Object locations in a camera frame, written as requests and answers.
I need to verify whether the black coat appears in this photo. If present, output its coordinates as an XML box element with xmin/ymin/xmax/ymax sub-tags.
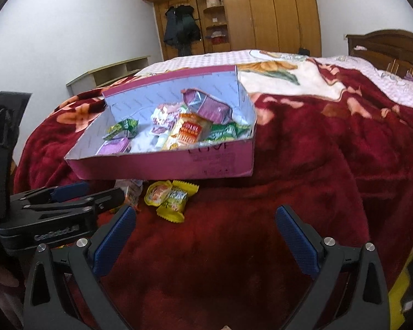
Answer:
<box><xmin>163</xmin><ymin>4</ymin><xmax>202</xmax><ymax>56</ymax></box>

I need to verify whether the wooden wardrobe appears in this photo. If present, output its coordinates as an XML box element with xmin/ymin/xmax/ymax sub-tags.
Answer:
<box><xmin>138</xmin><ymin>0</ymin><xmax>322</xmax><ymax>61</ymax></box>

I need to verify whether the person's left forearm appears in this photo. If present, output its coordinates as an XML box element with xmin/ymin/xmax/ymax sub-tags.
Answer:
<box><xmin>0</xmin><ymin>251</ymin><xmax>25</xmax><ymax>322</ymax></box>

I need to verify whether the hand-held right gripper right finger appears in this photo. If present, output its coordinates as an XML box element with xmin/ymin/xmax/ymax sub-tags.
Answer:
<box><xmin>275</xmin><ymin>205</ymin><xmax>390</xmax><ymax>330</ymax></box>

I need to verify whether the yellow plastic item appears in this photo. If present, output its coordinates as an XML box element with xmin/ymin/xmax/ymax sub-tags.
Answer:
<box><xmin>387</xmin><ymin>247</ymin><xmax>413</xmax><ymax>320</ymax></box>

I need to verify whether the orange noodle snack packet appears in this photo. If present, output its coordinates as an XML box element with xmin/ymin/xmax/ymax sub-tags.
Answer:
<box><xmin>163</xmin><ymin>113</ymin><xmax>212</xmax><ymax>151</ymax></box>

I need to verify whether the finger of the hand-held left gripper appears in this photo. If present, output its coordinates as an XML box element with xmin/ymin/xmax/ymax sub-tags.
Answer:
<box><xmin>22</xmin><ymin>188</ymin><xmax>125</xmax><ymax>214</ymax></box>
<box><xmin>10</xmin><ymin>181</ymin><xmax>91</xmax><ymax>204</ymax></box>

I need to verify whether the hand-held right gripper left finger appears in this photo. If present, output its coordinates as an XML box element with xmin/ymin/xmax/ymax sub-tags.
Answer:
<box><xmin>22</xmin><ymin>205</ymin><xmax>137</xmax><ymax>330</ymax></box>

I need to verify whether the red floral blanket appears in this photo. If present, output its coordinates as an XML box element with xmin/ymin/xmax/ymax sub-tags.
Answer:
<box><xmin>14</xmin><ymin>53</ymin><xmax>413</xmax><ymax>330</ymax></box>

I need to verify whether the orange round snack packet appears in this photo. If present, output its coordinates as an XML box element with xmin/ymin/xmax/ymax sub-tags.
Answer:
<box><xmin>144</xmin><ymin>180</ymin><xmax>173</xmax><ymax>207</ymax></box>

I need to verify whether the small purple snack packet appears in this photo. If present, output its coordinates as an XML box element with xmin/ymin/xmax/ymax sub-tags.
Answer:
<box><xmin>96</xmin><ymin>137</ymin><xmax>131</xmax><ymax>156</ymax></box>

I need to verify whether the green snack packet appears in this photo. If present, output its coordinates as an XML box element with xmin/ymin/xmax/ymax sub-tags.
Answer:
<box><xmin>104</xmin><ymin>118</ymin><xmax>139</xmax><ymax>141</ymax></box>
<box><xmin>205</xmin><ymin>121</ymin><xmax>252</xmax><ymax>144</ymax></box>

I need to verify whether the yellow snack packet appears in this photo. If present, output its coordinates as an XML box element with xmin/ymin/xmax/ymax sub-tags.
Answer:
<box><xmin>156</xmin><ymin>180</ymin><xmax>199</xmax><ymax>223</ymax></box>

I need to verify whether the pink cardboard box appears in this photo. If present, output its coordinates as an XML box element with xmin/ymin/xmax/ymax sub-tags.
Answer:
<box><xmin>64</xmin><ymin>65</ymin><xmax>257</xmax><ymax>181</ymax></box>

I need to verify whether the large purple snack packet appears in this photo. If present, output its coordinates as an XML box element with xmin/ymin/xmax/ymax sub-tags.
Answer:
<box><xmin>181</xmin><ymin>87</ymin><xmax>233</xmax><ymax>125</ymax></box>

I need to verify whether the pink checked bedsheet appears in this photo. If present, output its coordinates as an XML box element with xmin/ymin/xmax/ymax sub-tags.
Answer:
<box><xmin>138</xmin><ymin>49</ymin><xmax>413</xmax><ymax>116</ymax></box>

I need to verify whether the wooden headboard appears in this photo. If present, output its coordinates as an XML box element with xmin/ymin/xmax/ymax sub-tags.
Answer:
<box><xmin>346</xmin><ymin>29</ymin><xmax>413</xmax><ymax>86</ymax></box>

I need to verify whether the low open shelf cabinet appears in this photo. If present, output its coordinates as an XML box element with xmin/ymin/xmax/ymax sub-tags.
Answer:
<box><xmin>66</xmin><ymin>55</ymin><xmax>151</xmax><ymax>97</ymax></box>

